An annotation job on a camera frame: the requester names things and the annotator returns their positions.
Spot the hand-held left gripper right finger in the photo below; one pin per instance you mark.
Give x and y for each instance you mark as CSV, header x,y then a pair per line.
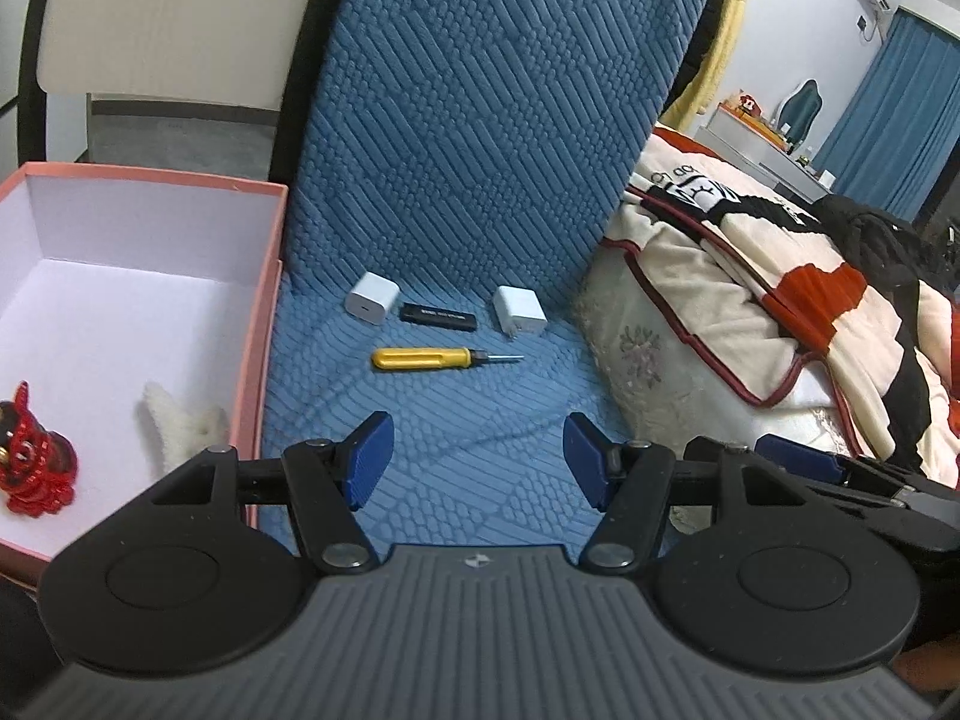
x,y
586,457

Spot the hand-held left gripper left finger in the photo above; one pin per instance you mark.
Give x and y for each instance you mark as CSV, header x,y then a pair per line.
x,y
369,457

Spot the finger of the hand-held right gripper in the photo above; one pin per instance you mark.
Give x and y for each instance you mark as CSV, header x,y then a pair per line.
x,y
795,454
701,450

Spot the black usb stick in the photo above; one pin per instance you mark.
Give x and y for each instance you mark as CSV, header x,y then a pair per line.
x,y
439,317

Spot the small white plug charger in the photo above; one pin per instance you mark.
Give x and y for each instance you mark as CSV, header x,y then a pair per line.
x,y
371,298

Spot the large white plug charger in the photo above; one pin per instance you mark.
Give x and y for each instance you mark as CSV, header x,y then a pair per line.
x,y
521,311

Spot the pink cardboard box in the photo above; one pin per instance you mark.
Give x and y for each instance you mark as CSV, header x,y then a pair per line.
x,y
112,292

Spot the person's right forearm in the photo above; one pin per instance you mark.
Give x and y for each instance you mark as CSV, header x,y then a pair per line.
x,y
922,667

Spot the floral bed sheet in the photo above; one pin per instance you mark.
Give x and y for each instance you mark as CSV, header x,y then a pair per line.
x,y
637,345

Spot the white fluffy cloth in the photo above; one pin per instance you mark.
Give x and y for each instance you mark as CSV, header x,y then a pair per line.
x,y
176,427

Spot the red black patterned blanket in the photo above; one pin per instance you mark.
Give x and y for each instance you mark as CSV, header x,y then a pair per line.
x,y
750,255

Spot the black clothing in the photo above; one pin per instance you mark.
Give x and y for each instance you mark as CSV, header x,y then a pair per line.
x,y
870,240

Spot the blue textured chair cushion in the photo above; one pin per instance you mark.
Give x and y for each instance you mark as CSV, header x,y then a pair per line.
x,y
465,165

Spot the white desk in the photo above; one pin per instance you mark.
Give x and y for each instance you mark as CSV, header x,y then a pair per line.
x,y
739,139

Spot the red toy figure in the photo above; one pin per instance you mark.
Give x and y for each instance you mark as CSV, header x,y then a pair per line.
x,y
34,465

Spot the green desk chair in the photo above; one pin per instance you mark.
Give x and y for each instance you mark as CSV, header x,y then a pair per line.
x,y
801,109

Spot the red ornament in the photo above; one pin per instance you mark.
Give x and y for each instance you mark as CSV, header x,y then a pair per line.
x,y
746,101

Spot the blue curtain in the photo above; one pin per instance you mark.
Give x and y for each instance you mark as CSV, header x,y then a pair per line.
x,y
892,112

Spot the yellow hanging garment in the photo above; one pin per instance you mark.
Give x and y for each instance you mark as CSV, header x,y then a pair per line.
x,y
724,37

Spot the white chair black frame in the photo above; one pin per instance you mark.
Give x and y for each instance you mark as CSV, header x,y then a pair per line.
x,y
165,15

